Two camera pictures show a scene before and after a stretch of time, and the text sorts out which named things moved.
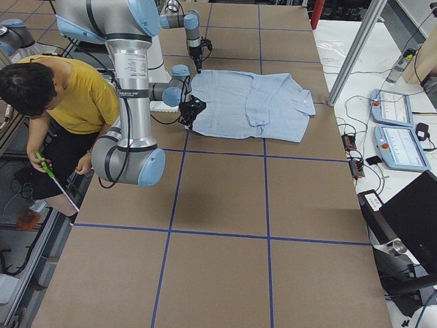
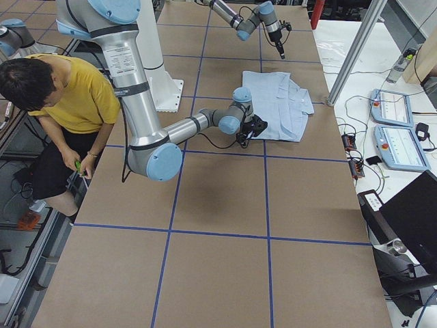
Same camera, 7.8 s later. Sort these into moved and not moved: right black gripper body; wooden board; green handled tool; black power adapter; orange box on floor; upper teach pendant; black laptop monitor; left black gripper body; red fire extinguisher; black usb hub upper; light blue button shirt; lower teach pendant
Moved: right black gripper body; left black gripper body; light blue button shirt; green handled tool
Not moved: orange box on floor; red fire extinguisher; upper teach pendant; black power adapter; lower teach pendant; black usb hub upper; black laptop monitor; wooden board
